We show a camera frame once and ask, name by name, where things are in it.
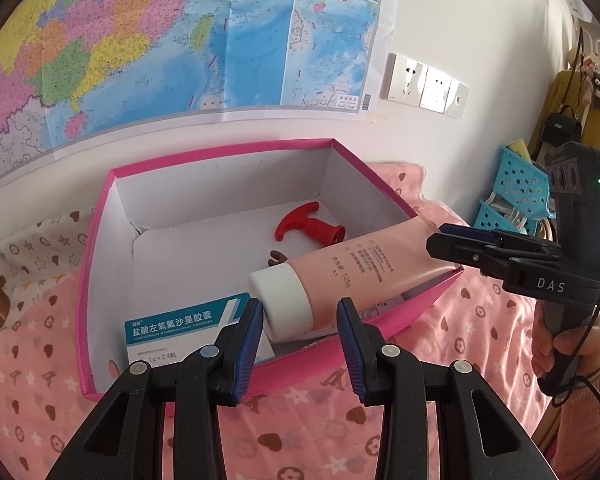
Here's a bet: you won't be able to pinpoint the colourful wall map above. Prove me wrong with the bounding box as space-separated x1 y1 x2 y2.
0 0 388 186

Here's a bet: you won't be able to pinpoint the black cable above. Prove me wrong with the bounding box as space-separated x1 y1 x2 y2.
550 304 600 441

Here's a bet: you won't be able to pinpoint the blue plastic basket rack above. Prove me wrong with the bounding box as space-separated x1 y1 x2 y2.
472 145 553 236

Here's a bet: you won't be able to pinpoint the yellow hanging garment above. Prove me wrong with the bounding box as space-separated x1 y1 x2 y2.
527 70 600 171

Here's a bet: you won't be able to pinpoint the black handbag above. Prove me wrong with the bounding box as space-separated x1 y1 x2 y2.
542 105 583 148

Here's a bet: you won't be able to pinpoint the person's right forearm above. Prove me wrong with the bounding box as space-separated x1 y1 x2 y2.
550 355 600 480

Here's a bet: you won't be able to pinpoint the large pink tube white cap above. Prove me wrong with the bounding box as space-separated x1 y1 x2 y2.
248 220 461 343

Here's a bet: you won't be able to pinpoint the red corkscrew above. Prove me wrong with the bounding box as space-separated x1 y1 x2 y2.
273 201 346 247

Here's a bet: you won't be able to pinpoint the white wall sockets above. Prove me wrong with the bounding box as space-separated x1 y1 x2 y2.
420 65 470 118

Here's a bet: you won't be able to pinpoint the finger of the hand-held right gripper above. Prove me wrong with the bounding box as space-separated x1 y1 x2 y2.
440 223 563 261
425 231 513 291

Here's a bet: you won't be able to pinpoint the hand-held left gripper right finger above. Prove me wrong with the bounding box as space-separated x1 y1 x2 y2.
336 297 556 480

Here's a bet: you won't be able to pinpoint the pink cardboard box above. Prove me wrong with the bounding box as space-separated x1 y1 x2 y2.
77 138 465 401

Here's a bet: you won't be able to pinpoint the person's right hand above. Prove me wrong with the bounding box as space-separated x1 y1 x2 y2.
532 305 600 386

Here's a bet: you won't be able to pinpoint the white teal medicine box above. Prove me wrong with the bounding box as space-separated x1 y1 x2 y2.
124 297 276 366

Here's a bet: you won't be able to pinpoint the beige star-printed cloth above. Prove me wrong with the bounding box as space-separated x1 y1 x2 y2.
0 205 106 301

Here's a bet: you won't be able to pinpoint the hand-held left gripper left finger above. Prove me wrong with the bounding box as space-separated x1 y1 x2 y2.
45 297 266 480

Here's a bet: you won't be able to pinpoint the plush toy pendant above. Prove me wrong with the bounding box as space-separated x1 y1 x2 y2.
580 57 600 111

